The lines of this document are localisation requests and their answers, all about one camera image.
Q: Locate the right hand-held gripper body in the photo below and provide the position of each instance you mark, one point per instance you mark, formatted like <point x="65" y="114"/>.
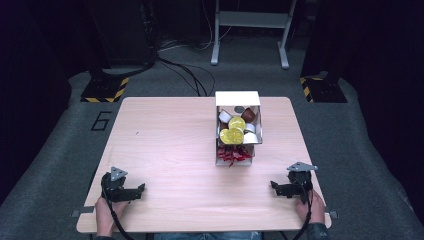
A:
<point x="300" y="181"/>

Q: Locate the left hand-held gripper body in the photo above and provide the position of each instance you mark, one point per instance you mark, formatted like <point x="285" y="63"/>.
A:
<point x="113" y="188"/>

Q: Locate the white cardboard box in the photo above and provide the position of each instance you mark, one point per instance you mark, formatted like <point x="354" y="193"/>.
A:
<point x="237" y="98"/>

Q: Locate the person's left hand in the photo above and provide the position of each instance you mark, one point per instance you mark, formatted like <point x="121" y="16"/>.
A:
<point x="106" y="215"/>

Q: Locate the person's right hand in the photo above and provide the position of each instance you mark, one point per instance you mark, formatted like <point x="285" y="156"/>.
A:
<point x="315" y="208"/>

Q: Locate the white capsule cup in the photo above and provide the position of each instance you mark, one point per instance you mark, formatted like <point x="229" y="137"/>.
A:
<point x="224" y="116"/>
<point x="250" y="127"/>
<point x="250" y="138"/>

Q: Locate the yellow foil capsule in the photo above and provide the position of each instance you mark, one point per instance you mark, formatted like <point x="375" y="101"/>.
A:
<point x="225" y="136"/>
<point x="237" y="123"/>
<point x="237" y="136"/>

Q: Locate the brown capsule cup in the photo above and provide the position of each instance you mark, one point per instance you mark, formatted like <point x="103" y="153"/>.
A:
<point x="248" y="115"/>

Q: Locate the person's blue jeans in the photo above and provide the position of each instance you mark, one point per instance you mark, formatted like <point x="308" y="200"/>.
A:
<point x="206" y="236"/>

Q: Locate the black stand with striped base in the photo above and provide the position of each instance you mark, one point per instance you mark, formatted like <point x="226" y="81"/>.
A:
<point x="106" y="88"/>
<point x="321" y="90"/>

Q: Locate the white metal stand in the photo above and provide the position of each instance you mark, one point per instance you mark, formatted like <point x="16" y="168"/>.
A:
<point x="251" y="19"/>

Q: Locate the grey table bracket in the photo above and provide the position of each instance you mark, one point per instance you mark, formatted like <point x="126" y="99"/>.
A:
<point x="83" y="211"/>
<point x="331" y="214"/>

